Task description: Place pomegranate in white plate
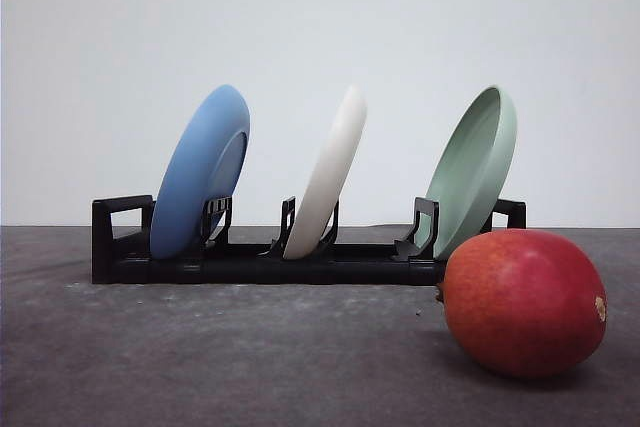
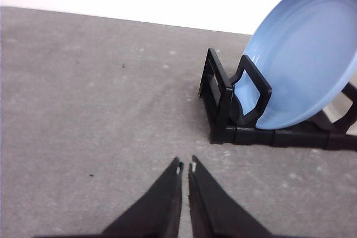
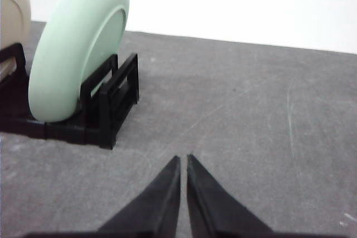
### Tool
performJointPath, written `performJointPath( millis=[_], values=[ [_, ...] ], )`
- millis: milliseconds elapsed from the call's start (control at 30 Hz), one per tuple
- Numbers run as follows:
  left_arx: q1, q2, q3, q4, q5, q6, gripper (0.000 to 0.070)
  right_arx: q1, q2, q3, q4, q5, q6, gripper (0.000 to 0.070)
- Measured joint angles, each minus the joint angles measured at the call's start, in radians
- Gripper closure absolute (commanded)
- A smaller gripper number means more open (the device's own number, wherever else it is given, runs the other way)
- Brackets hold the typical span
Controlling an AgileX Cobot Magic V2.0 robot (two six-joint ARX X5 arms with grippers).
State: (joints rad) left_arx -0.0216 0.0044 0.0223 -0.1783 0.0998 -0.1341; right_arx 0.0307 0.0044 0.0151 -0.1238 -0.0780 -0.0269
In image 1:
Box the black plastic plate rack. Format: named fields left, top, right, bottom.
left=92, top=195, right=527, bottom=286

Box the white plate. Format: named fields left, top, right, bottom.
left=283, top=85, right=367, bottom=260

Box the blue plate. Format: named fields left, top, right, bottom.
left=150, top=84, right=251, bottom=259

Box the red pomegranate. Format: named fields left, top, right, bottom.
left=437, top=228, right=608, bottom=379

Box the green plate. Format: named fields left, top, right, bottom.
left=416, top=86, right=518, bottom=258

